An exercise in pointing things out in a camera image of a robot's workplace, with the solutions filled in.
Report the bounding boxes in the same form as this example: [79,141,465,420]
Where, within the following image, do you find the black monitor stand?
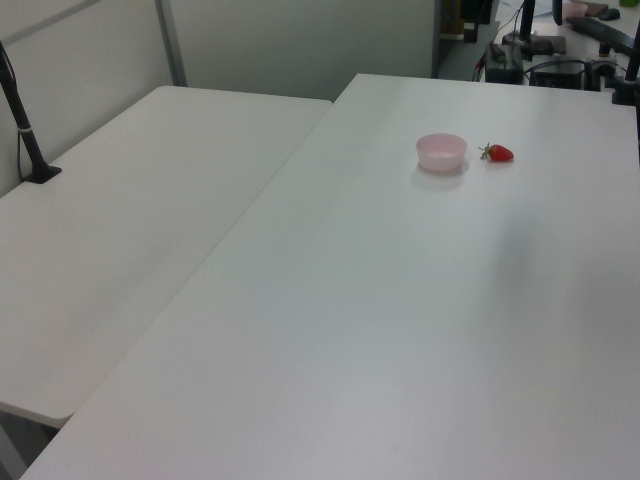
[502,0,539,49]

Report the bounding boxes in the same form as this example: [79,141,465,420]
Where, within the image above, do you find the brown pad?
[529,34,569,57]

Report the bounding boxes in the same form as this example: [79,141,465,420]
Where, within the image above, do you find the grey partition corner post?
[154,0,189,87]

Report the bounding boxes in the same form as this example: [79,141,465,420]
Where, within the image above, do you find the red strawberry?
[478,142,515,164]

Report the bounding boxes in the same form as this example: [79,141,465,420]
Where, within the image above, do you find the dark grey device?
[483,42,524,82]

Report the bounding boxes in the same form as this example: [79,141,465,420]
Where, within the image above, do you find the white side table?
[0,85,335,429]

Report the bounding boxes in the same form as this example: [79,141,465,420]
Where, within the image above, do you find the black camera stand pole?
[0,39,64,185]

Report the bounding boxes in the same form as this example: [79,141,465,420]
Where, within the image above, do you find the pink plastic bowl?
[415,132,469,174]

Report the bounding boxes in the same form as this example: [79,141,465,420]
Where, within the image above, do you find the black electronics box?
[529,59,586,90]

